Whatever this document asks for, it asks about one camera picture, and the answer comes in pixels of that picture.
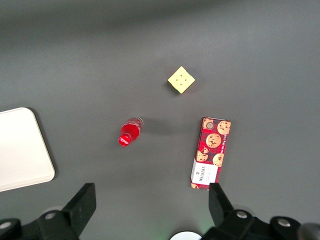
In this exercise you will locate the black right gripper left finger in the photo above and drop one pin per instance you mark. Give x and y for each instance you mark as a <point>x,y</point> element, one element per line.
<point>80,205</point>

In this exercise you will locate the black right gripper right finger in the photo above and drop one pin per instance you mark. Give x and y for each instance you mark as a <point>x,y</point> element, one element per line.
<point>220,207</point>

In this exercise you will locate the red coke bottle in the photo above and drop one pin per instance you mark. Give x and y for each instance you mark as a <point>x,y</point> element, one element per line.
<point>130,131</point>

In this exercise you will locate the white plastic tray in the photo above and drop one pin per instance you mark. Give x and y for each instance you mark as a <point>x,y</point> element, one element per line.
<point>22,150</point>

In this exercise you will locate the white round disc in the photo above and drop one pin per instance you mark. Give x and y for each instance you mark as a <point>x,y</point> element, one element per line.
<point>185,236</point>

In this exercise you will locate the red tartan cookie box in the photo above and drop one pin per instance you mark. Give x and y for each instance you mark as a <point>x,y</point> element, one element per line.
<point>212,152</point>

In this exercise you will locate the yellow-faced puzzle cube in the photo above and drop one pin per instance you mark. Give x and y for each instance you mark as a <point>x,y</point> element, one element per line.
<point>181,80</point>

